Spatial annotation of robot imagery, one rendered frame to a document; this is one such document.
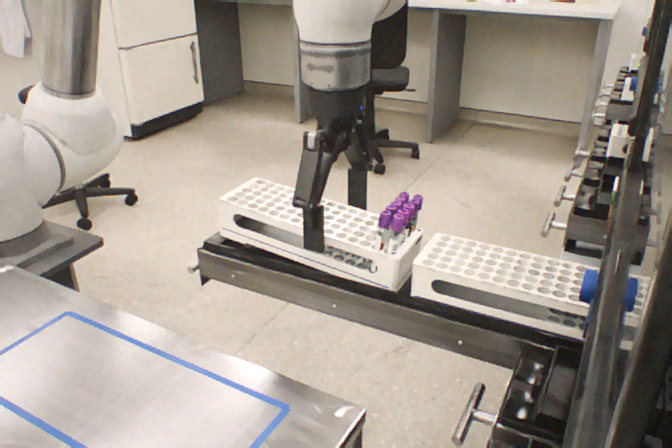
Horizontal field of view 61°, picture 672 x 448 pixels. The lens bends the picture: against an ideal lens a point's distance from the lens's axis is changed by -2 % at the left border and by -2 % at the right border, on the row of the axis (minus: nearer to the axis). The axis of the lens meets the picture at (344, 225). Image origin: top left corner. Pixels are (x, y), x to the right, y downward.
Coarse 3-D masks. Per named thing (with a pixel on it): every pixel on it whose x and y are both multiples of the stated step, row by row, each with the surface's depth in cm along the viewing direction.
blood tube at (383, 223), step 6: (384, 210) 76; (384, 216) 75; (390, 216) 76; (378, 222) 76; (384, 222) 76; (378, 228) 77; (384, 228) 76; (378, 234) 77; (384, 234) 77; (378, 240) 77; (384, 240) 77; (378, 246) 78; (372, 264) 79; (372, 270) 80
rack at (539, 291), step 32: (448, 256) 77; (480, 256) 77; (512, 256) 77; (544, 256) 77; (416, 288) 77; (448, 288) 80; (480, 288) 72; (512, 288) 70; (544, 288) 70; (576, 288) 70; (512, 320) 72; (544, 320) 74; (576, 320) 70
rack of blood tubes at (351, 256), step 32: (256, 192) 90; (288, 192) 92; (224, 224) 88; (256, 224) 92; (288, 224) 82; (352, 224) 84; (288, 256) 85; (320, 256) 82; (352, 256) 86; (384, 256) 77; (416, 256) 84; (384, 288) 79
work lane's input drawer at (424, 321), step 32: (224, 256) 89; (256, 256) 87; (256, 288) 88; (288, 288) 85; (320, 288) 82; (352, 288) 81; (352, 320) 82; (384, 320) 79; (416, 320) 76; (448, 320) 74; (480, 320) 73; (480, 352) 74; (512, 352) 72; (544, 352) 69
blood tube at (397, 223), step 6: (396, 216) 76; (402, 216) 76; (396, 222) 75; (402, 222) 75; (396, 228) 75; (402, 228) 76; (390, 234) 77; (396, 234) 76; (390, 240) 77; (396, 240) 76; (390, 246) 77; (396, 246) 77; (390, 252) 77
